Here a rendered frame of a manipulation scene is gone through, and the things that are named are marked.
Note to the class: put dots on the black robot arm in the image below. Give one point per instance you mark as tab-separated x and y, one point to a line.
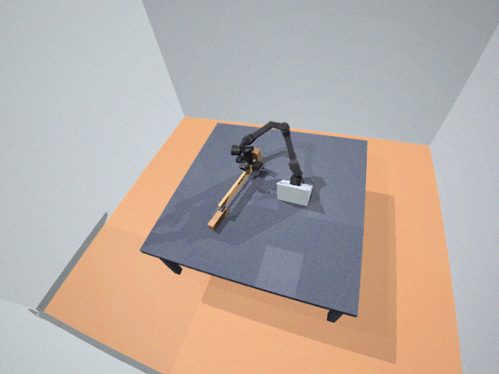
249	139

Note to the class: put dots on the long wooden rail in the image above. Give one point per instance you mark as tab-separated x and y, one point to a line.
235	188

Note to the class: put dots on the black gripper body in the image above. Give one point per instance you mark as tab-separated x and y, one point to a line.
256	164

